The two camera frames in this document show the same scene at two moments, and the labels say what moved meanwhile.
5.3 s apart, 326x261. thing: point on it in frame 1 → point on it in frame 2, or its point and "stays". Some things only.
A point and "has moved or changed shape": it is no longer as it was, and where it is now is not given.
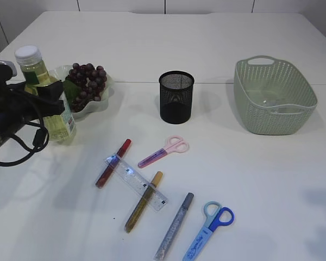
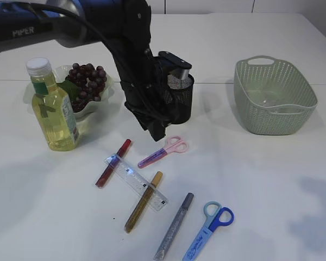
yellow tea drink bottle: (61, 126) has moved or changed shape
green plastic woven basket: (272, 97) stays
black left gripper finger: (52, 91) → (157, 130)
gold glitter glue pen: (142, 203) stays
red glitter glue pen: (111, 166) stays
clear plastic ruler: (146, 190) stays
